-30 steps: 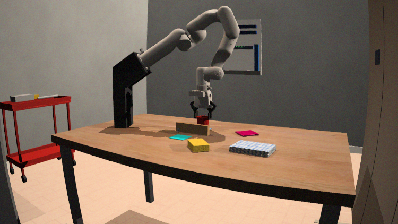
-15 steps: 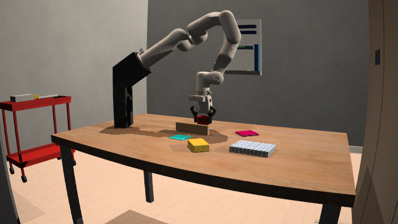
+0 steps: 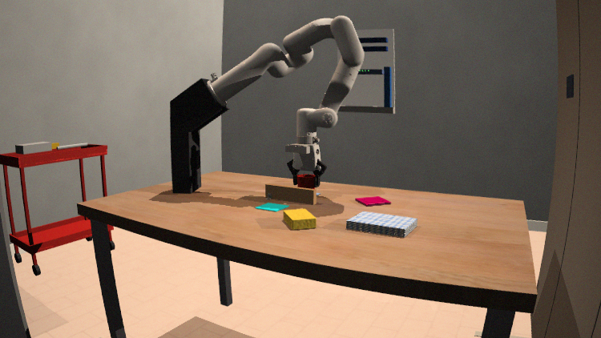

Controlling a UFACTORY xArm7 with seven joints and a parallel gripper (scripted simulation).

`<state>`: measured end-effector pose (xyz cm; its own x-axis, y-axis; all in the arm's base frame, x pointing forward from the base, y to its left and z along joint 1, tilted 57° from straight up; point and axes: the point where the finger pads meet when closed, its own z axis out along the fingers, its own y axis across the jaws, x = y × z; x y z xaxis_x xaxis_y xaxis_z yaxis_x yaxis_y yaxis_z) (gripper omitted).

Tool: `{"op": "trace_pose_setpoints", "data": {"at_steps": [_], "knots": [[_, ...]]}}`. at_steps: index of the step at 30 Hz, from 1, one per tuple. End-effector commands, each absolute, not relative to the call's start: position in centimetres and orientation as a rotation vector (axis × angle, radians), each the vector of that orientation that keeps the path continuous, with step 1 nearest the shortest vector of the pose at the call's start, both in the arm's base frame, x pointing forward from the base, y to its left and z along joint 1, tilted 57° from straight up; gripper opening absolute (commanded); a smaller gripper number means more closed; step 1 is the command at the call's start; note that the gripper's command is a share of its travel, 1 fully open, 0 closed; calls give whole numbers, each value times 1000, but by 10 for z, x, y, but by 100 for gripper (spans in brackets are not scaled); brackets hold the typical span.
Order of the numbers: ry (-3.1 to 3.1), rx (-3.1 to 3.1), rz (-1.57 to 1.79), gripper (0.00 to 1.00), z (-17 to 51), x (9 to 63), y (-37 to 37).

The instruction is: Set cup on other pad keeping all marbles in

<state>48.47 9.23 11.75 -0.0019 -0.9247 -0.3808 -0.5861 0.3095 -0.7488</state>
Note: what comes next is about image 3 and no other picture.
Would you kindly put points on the pink square coaster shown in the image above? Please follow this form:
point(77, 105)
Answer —
point(372, 201)

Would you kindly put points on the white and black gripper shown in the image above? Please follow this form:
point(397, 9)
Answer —
point(308, 162)

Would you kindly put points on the yellow sponge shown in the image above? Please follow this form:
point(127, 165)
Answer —
point(299, 219)

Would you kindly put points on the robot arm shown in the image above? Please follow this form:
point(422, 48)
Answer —
point(299, 45)

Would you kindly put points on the blue and white checkered cloth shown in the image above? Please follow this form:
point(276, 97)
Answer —
point(382, 224)

